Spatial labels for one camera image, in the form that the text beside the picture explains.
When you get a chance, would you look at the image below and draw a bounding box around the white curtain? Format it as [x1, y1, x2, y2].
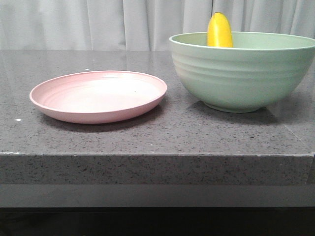
[0, 0, 315, 51]

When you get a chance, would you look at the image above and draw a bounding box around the pink plate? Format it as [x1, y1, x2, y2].
[30, 71, 167, 124]

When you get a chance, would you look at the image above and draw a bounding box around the green bowl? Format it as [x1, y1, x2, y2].
[170, 32, 315, 113]

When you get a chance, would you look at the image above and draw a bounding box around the yellow banana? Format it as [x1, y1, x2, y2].
[206, 12, 233, 48]

